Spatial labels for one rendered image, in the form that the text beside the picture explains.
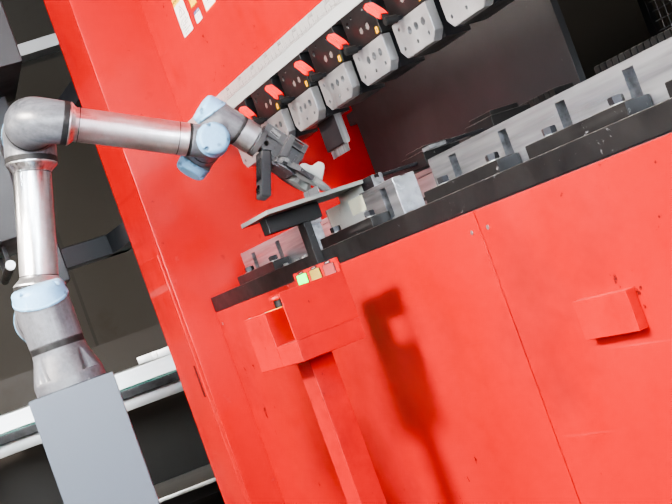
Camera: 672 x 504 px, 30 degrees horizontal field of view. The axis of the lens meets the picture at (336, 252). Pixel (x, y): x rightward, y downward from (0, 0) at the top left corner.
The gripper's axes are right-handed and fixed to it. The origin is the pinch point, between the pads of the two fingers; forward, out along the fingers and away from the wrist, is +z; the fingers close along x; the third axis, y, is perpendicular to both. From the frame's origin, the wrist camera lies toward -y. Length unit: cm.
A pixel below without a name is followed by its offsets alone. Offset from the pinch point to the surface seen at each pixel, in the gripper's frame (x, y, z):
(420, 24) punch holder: -60, 17, -13
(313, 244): -1.2, -12.6, 4.2
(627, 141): -120, -15, 9
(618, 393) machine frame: -95, -41, 39
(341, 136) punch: -4.3, 13.7, -2.7
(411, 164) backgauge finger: -1.8, 19.1, 17.1
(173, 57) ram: 75, 42, -40
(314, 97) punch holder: -4.3, 18.3, -13.2
